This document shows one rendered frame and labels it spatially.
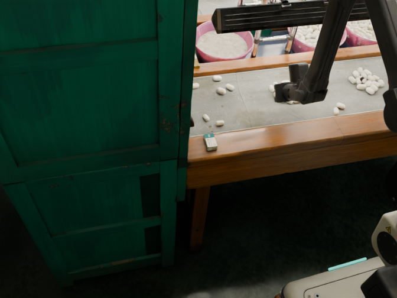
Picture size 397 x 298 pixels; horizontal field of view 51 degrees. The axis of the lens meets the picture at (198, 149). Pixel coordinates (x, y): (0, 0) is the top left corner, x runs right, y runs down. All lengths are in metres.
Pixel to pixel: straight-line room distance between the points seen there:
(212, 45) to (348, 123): 0.67
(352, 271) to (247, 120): 0.76
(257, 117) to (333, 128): 0.28
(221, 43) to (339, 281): 1.11
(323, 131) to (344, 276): 0.62
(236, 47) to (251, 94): 0.30
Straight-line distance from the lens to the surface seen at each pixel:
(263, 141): 1.48
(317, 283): 1.81
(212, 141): 1.43
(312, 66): 1.31
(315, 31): 2.06
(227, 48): 1.87
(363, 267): 1.91
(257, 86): 1.71
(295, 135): 1.53
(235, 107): 1.61
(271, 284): 2.06
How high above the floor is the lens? 1.89
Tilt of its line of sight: 52 degrees down
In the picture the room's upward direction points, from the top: 6 degrees clockwise
